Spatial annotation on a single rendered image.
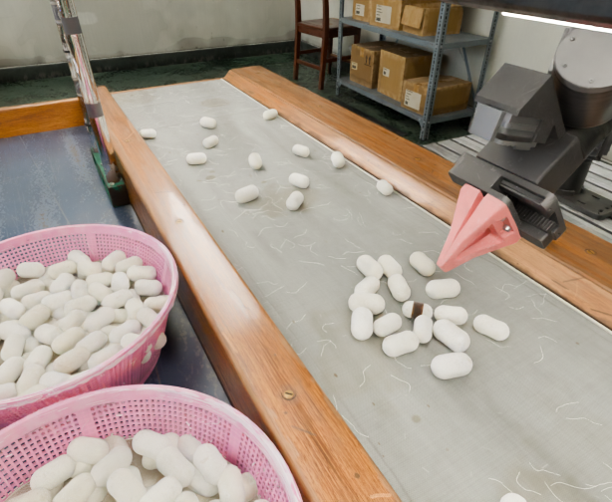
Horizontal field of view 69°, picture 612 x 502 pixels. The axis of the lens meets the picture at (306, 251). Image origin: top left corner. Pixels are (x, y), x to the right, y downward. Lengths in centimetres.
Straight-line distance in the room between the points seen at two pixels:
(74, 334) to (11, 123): 83
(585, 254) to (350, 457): 38
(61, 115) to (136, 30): 363
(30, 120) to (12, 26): 355
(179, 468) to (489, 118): 36
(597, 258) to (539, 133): 24
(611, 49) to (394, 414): 32
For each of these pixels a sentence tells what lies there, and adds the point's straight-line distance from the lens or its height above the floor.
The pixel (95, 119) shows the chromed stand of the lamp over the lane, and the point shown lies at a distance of 81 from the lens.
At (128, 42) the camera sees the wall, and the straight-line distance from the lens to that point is 486.
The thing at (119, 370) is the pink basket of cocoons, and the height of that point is 74.
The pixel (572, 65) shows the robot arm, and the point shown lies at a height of 99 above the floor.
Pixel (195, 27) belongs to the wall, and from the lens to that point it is 496.
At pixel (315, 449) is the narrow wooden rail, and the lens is 35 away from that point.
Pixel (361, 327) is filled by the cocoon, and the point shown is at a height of 76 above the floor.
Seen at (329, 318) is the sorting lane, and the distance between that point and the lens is 47.
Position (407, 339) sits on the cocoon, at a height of 76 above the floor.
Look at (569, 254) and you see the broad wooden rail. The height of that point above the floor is 76.
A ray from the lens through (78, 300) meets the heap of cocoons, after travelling 54.
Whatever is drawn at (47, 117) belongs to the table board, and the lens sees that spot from 127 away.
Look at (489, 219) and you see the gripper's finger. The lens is 42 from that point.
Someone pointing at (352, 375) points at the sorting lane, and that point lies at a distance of 42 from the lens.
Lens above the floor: 107
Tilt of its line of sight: 36 degrees down
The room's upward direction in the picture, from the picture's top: straight up
